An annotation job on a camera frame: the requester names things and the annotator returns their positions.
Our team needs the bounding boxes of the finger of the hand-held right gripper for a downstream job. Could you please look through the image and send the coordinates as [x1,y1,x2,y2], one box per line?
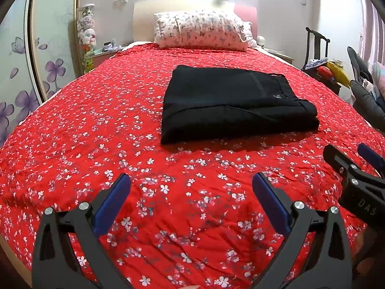
[323,144,385,188]
[357,143,385,172]

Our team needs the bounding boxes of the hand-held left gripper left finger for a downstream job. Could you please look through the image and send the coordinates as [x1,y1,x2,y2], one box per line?
[32,173,134,289]

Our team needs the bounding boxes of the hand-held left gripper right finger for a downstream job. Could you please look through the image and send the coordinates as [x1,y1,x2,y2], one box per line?
[252,172,354,289]

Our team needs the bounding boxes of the black pants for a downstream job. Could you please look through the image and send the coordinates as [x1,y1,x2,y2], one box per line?
[160,65,320,145]

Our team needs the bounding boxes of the grey padded chair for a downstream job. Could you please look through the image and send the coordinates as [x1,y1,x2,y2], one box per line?
[347,46,385,131]

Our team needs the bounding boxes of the red floral bedspread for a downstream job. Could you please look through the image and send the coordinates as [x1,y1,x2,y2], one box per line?
[0,43,385,289]

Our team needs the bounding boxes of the yellow red plush toy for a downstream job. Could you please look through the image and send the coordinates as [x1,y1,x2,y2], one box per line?
[318,61,351,90]

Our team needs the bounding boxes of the black wooden chair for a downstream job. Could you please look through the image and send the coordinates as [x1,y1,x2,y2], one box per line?
[302,27,342,94]

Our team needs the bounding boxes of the white bedside table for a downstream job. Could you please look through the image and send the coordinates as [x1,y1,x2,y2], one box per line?
[261,46,295,66]

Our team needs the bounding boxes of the pink striped curtain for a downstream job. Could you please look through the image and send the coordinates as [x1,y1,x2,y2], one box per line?
[359,0,385,97]

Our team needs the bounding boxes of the pink nightstand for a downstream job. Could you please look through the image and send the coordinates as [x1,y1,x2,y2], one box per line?
[90,44,130,68]

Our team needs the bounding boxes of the green yellow plush toy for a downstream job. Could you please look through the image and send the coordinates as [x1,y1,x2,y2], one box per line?
[82,46,97,73]

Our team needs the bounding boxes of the pink pillow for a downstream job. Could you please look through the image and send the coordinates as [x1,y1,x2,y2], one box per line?
[234,4,258,40]

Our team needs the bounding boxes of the stack of plush toys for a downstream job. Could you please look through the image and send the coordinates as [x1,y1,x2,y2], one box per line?
[76,4,97,48]

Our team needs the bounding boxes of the cream headboard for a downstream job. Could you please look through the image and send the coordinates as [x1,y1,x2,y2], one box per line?
[132,0,236,43]

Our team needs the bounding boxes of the white floral pillow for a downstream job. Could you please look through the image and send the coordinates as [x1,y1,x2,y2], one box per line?
[153,9,254,52]

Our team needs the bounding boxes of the wardrobe with purple flower doors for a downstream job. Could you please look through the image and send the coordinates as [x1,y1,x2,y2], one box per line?
[0,0,82,145]

